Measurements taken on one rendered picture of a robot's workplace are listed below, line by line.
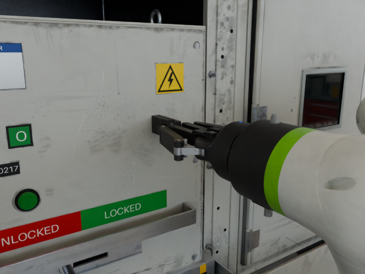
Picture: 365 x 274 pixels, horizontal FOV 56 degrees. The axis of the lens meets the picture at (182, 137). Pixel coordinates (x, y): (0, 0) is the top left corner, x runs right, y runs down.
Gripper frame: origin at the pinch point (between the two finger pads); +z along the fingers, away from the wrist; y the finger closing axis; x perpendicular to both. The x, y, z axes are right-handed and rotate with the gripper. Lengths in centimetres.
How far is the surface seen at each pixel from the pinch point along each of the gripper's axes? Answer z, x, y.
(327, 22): 5, 19, 48
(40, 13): 85, 25, 0
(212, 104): 7.5, 1.5, 15.6
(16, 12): 85, 25, -8
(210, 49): 7.4, 12.6, 14.8
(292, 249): 7, -42, 45
